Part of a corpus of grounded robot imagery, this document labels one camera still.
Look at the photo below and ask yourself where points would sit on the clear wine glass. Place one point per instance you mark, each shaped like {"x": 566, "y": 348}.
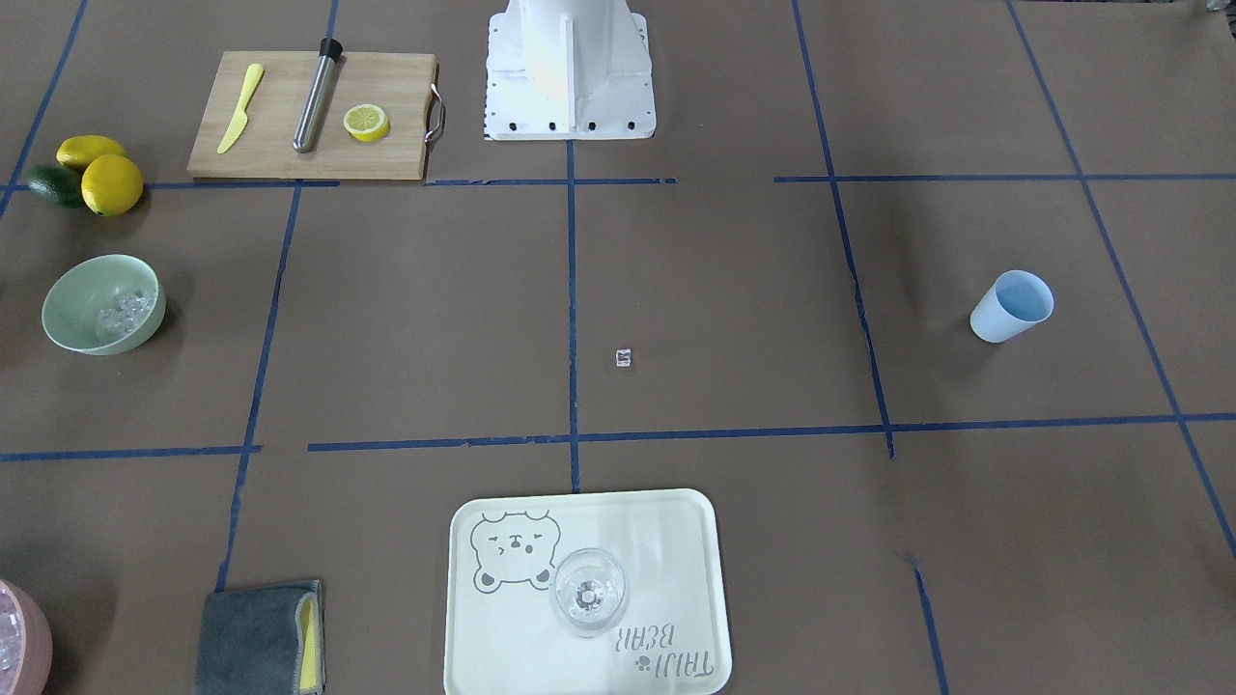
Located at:
{"x": 590, "y": 592}

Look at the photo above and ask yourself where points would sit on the yellow lemon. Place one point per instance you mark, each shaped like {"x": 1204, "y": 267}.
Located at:
{"x": 111, "y": 185}
{"x": 78, "y": 152}

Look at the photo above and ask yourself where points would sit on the green avocado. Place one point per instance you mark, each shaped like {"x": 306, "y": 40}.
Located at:
{"x": 56, "y": 185}

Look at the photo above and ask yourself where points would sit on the pink bowl with ice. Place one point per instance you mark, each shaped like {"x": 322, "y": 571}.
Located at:
{"x": 26, "y": 644}

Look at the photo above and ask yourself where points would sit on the light blue plastic cup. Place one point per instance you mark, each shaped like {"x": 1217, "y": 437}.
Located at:
{"x": 1015, "y": 302}

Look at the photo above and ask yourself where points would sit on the ice in green bowl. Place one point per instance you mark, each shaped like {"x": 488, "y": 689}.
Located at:
{"x": 123, "y": 316}

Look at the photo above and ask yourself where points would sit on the mint green bowl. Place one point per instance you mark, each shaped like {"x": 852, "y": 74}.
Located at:
{"x": 69, "y": 309}

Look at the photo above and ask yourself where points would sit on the lemon half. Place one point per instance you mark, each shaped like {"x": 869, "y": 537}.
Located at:
{"x": 366, "y": 123}

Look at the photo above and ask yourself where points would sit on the yellow plastic knife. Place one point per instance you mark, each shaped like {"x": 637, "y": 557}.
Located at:
{"x": 239, "y": 119}

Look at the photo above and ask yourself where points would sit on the grey folded cloth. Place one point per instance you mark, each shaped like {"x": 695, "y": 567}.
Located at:
{"x": 266, "y": 640}

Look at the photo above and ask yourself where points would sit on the steel muddler black tip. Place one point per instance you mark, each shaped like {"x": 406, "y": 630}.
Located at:
{"x": 309, "y": 127}

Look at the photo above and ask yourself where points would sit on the cream bear tray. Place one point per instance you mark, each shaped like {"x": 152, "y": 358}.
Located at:
{"x": 500, "y": 633}

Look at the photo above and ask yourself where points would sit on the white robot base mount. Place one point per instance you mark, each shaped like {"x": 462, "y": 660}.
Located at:
{"x": 569, "y": 71}

